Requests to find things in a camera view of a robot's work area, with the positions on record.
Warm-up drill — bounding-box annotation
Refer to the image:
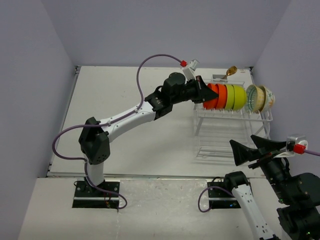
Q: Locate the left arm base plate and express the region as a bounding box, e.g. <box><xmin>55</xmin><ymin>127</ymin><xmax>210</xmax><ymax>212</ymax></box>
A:
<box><xmin>72</xmin><ymin>179</ymin><xmax>120</xmax><ymax>210</ymax></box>

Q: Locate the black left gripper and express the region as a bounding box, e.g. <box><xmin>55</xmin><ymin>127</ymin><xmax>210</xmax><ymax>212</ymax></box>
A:
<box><xmin>171</xmin><ymin>75</ymin><xmax>218</xmax><ymax>104</ymax></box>

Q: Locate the green bowl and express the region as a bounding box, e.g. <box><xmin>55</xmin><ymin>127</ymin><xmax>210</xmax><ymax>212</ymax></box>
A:
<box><xmin>232</xmin><ymin>85</ymin><xmax>247</xmax><ymax>111</ymax></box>
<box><xmin>224</xmin><ymin>84</ymin><xmax>235</xmax><ymax>110</ymax></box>

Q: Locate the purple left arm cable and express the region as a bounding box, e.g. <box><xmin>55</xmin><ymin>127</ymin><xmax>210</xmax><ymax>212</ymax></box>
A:
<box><xmin>51</xmin><ymin>54</ymin><xmax>186</xmax><ymax>210</ymax></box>

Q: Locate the teal patterned white bowl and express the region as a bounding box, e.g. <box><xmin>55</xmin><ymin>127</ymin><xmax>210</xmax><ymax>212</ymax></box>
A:
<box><xmin>244</xmin><ymin>84</ymin><xmax>265</xmax><ymax>113</ymax></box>

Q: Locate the yellow floral white bowl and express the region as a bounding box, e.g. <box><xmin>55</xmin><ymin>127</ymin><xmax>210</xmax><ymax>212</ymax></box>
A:
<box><xmin>258</xmin><ymin>85</ymin><xmax>276</xmax><ymax>113</ymax></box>

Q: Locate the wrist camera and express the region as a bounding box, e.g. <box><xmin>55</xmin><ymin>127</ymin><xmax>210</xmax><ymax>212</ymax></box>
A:
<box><xmin>275</xmin><ymin>134</ymin><xmax>308</xmax><ymax>158</ymax></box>
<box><xmin>182</xmin><ymin>59</ymin><xmax>199</xmax><ymax>81</ymax></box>

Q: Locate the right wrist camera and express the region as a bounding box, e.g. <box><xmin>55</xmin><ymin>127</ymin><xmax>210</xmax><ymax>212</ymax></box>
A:
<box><xmin>275</xmin><ymin>134</ymin><xmax>308</xmax><ymax>158</ymax></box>

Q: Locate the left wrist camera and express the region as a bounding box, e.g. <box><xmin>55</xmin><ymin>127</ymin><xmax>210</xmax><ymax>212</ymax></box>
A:
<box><xmin>182</xmin><ymin>59</ymin><xmax>199</xmax><ymax>81</ymax></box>

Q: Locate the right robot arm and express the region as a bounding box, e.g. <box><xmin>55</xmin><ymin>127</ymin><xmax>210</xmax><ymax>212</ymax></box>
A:
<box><xmin>223</xmin><ymin>135</ymin><xmax>320</xmax><ymax>240</ymax></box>

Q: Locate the white wire dish rack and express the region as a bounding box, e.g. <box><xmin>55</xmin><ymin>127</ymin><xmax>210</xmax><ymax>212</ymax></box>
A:
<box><xmin>192</xmin><ymin>74</ymin><xmax>273</xmax><ymax>160</ymax></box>

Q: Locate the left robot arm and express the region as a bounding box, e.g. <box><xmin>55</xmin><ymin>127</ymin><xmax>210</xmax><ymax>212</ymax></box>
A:
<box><xmin>78</xmin><ymin>72</ymin><xmax>219</xmax><ymax>197</ymax></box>

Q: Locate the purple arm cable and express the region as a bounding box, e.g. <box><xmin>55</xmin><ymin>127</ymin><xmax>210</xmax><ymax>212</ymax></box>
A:
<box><xmin>51</xmin><ymin>54</ymin><xmax>186</xmax><ymax>210</ymax></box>
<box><xmin>197</xmin><ymin>186</ymin><xmax>235</xmax><ymax>213</ymax></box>

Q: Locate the orange bowl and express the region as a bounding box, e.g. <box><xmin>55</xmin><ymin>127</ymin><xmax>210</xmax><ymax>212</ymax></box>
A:
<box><xmin>202</xmin><ymin>83</ymin><xmax>220</xmax><ymax>110</ymax></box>
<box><xmin>215</xmin><ymin>83</ymin><xmax>227</xmax><ymax>110</ymax></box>

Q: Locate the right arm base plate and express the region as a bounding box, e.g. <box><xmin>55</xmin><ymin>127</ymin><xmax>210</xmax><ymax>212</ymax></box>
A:
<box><xmin>207</xmin><ymin>177</ymin><xmax>241</xmax><ymax>209</ymax></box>

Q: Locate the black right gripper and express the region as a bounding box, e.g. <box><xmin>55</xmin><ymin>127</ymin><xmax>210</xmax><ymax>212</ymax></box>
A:
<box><xmin>229</xmin><ymin>133</ymin><xmax>294</xmax><ymax>201</ymax></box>

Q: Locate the gold spoon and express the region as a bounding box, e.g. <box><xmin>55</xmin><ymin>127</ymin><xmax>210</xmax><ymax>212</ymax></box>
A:
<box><xmin>220</xmin><ymin>65</ymin><xmax>238</xmax><ymax>80</ymax></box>

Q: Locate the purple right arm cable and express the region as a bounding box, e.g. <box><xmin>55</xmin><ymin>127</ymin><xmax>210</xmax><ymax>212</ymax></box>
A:
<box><xmin>197</xmin><ymin>186</ymin><xmax>235</xmax><ymax>213</ymax></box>

